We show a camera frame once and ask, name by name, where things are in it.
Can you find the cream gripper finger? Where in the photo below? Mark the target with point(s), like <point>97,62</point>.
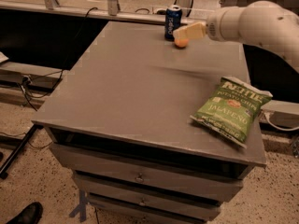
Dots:
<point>195,30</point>

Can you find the orange fruit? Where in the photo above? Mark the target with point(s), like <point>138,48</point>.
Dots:
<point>181,43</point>

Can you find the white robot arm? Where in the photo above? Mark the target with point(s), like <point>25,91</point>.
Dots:
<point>262,24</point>

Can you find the blue pepsi can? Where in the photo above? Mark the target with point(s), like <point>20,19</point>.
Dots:
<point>172,21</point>

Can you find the green jalapeno chip bag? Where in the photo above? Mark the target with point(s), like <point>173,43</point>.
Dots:
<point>232,108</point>

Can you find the grey drawer cabinet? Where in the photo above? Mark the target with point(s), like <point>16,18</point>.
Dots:
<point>132,95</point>

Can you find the middle grey drawer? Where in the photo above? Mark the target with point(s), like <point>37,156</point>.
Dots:
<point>161,199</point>

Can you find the grey drawer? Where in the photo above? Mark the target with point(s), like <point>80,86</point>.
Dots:
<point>151,174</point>
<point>161,199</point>
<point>155,216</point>

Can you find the top grey drawer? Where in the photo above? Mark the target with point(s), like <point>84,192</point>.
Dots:
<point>151,174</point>

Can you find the bottom grey drawer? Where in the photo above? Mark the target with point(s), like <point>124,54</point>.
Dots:
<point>155,216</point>

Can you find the blue tape cross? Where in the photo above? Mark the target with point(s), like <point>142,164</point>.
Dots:
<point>80,209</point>

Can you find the black metal floor bar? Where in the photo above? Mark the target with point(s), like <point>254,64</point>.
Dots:
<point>16,151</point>

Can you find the black shoe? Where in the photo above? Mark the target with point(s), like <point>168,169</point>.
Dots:
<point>31,214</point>

